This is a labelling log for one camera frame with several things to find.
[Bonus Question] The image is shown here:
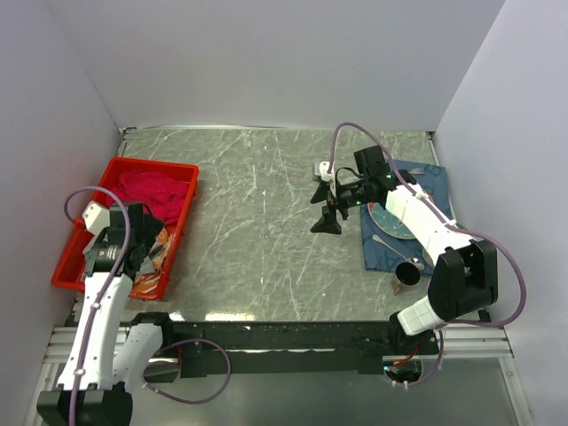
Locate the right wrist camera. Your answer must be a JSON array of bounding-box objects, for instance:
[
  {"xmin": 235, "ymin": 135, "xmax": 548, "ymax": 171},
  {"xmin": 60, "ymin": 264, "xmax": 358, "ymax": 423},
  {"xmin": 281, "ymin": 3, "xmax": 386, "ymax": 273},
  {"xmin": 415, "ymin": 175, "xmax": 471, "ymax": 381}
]
[{"xmin": 312, "ymin": 161, "xmax": 335, "ymax": 183}]

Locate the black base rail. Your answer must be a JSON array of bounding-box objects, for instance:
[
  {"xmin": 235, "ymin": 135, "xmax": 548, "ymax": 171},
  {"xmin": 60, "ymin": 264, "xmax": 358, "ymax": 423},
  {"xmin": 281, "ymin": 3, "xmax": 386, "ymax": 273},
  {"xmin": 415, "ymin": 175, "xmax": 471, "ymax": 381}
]
[{"xmin": 122, "ymin": 312, "xmax": 445, "ymax": 378}]

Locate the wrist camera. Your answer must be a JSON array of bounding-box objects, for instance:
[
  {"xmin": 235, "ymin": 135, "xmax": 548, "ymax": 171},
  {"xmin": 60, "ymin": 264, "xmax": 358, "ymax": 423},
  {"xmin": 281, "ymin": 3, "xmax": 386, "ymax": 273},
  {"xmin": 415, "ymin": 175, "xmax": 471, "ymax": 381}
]
[
  {"xmin": 82, "ymin": 201, "xmax": 110, "ymax": 236},
  {"xmin": 312, "ymin": 161, "xmax": 335, "ymax": 183}
]

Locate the silver spoon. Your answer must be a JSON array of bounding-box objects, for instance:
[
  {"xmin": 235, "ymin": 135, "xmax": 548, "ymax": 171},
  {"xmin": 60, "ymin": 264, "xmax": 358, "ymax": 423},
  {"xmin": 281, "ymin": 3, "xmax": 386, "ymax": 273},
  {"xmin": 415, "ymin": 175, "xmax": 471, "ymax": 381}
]
[{"xmin": 372, "ymin": 234, "xmax": 425, "ymax": 271}]

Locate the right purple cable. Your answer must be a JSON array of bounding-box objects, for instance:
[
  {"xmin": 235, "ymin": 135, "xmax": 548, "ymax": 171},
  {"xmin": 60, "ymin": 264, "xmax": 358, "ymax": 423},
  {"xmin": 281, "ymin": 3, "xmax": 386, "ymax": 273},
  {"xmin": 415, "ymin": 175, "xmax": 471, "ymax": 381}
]
[{"xmin": 328, "ymin": 122, "xmax": 528, "ymax": 390}]

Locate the aluminium frame rail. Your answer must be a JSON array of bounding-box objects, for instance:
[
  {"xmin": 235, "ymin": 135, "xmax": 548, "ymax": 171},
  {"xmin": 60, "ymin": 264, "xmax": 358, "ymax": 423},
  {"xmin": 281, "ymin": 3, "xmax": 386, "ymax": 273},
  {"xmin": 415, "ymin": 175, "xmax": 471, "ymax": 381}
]
[{"xmin": 43, "ymin": 325, "xmax": 515, "ymax": 364}]

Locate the red blue decorated plate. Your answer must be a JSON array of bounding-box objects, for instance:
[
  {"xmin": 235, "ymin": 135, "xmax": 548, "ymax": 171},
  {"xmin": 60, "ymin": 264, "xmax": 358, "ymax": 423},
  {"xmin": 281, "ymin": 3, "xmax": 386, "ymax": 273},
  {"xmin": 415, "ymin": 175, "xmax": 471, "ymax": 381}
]
[{"xmin": 367, "ymin": 202, "xmax": 415, "ymax": 241}]

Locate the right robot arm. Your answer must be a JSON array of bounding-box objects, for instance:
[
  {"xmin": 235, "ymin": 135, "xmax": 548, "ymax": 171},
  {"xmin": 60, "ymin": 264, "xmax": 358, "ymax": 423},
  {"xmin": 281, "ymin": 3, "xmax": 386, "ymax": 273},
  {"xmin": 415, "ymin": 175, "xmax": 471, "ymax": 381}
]
[{"xmin": 311, "ymin": 146, "xmax": 498, "ymax": 354}]

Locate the crimson red garment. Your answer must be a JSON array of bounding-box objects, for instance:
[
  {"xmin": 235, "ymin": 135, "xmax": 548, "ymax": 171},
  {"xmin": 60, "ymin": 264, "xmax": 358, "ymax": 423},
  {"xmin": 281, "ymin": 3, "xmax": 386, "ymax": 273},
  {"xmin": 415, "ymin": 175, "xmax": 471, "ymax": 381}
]
[{"xmin": 111, "ymin": 170, "xmax": 188, "ymax": 225}]

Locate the orange white patterned cloth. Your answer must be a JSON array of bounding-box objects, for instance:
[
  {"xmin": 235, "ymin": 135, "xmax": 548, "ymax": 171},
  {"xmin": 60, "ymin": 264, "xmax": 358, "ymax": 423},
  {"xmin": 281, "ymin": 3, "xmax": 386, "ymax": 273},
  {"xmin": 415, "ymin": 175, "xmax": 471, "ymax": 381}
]
[{"xmin": 132, "ymin": 228, "xmax": 172, "ymax": 294}]

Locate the small black cup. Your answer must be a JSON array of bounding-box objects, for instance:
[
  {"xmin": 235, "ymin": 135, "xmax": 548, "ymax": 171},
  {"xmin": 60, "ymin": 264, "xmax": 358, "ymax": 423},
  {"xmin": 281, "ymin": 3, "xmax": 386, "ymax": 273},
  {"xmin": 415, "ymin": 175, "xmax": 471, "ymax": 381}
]
[{"xmin": 390, "ymin": 262, "xmax": 421, "ymax": 296}]

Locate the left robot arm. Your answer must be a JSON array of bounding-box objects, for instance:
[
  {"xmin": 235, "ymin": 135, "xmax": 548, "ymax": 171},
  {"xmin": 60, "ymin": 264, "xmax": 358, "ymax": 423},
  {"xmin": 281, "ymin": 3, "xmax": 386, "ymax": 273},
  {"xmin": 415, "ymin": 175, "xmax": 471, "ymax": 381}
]
[{"xmin": 36, "ymin": 203, "xmax": 176, "ymax": 425}]

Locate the red plastic bin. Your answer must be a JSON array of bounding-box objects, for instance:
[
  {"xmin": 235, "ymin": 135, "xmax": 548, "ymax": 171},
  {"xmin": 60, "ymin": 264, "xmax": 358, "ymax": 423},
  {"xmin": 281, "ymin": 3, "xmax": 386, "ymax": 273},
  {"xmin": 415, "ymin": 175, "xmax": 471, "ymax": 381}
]
[{"xmin": 51, "ymin": 156, "xmax": 200, "ymax": 303}]

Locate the grey t-shirt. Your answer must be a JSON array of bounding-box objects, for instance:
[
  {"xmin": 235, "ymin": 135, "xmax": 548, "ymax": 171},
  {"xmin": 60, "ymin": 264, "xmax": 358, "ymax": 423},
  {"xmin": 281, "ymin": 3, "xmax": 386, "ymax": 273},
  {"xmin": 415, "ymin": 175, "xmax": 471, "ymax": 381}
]
[{"xmin": 82, "ymin": 215, "xmax": 168, "ymax": 276}]

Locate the blue placemat cloth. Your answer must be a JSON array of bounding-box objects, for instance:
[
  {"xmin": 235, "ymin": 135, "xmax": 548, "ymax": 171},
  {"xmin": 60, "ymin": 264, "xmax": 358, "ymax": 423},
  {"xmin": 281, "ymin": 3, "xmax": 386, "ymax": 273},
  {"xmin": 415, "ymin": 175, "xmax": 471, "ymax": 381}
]
[{"xmin": 360, "ymin": 160, "xmax": 454, "ymax": 276}]

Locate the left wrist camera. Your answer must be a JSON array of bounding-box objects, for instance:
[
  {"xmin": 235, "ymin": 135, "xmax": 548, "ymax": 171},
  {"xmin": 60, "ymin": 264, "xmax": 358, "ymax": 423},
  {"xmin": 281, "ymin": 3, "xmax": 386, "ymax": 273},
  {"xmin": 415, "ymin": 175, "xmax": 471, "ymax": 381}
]
[{"xmin": 82, "ymin": 201, "xmax": 110, "ymax": 236}]

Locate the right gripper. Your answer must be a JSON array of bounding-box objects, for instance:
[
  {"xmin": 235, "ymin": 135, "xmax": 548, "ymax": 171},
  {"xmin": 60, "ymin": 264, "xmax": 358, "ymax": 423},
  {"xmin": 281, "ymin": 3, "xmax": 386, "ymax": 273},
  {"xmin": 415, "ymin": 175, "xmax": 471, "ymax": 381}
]
[{"xmin": 310, "ymin": 178, "xmax": 370, "ymax": 236}]

